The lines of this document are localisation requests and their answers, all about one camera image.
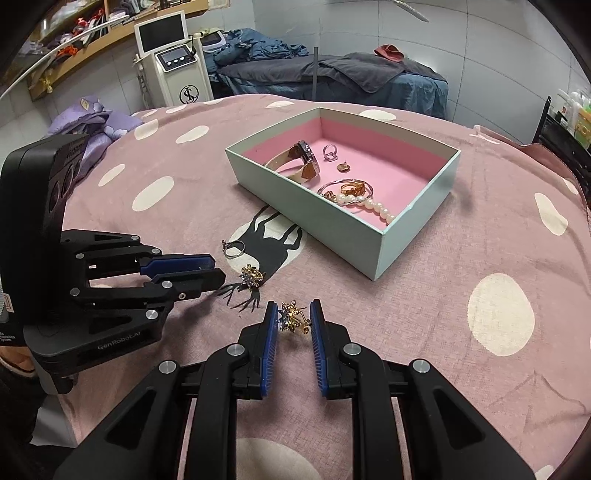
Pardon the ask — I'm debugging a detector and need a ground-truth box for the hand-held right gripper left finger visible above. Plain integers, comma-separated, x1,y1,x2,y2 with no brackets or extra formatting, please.
53,300,280,480

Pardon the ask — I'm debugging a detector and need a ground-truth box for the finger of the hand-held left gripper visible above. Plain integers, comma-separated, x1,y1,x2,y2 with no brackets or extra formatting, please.
69,269,227,324
60,229,216,281

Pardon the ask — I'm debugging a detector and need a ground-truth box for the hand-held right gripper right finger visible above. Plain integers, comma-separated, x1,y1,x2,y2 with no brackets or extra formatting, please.
309,299,539,480

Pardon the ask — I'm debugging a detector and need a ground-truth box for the gold flower brooch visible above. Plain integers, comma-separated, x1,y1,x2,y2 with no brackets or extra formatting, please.
238,264,269,289
276,300,311,335

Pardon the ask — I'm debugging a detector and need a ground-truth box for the pale green jewelry box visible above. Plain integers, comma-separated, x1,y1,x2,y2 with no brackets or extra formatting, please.
225,106,461,281

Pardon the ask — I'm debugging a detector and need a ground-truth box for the white pearl bracelet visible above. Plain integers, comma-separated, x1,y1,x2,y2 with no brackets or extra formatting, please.
325,191,398,226

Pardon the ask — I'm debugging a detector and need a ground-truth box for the silver bangle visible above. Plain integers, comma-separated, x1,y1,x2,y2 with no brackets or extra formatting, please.
318,179,375,206

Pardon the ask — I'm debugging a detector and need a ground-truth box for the beige strap wrist watch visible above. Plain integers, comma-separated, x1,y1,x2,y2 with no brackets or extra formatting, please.
264,141,321,185

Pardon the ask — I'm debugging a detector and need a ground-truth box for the person's left hand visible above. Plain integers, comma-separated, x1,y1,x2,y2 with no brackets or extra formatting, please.
0,344,35,377

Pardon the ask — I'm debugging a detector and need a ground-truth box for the purple printed quilt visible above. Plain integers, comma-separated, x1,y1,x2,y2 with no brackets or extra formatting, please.
46,96,144,153

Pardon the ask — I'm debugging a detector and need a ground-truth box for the pink polka dot blanket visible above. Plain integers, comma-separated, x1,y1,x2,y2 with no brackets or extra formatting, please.
60,95,591,480

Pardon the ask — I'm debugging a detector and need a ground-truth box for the white beauty machine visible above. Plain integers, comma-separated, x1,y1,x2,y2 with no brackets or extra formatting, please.
134,10,215,109

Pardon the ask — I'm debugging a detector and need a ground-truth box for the wooden cubby shelf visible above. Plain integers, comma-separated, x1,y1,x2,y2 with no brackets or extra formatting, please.
18,0,232,102

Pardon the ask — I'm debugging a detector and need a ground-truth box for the blue crumpled quilt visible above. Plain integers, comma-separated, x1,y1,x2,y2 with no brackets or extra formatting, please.
212,28,310,75

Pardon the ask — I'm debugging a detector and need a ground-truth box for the grey blanket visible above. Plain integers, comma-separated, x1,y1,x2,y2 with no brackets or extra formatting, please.
302,52,435,95

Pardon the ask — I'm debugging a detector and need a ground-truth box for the massage bed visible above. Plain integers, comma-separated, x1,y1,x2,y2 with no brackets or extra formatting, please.
210,51,450,121

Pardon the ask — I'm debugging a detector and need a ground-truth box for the red cloth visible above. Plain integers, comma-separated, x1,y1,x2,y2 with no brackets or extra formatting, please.
374,44,406,64

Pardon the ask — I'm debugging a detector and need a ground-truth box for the black metal rack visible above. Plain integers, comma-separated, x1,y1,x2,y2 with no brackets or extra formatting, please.
531,96,591,185

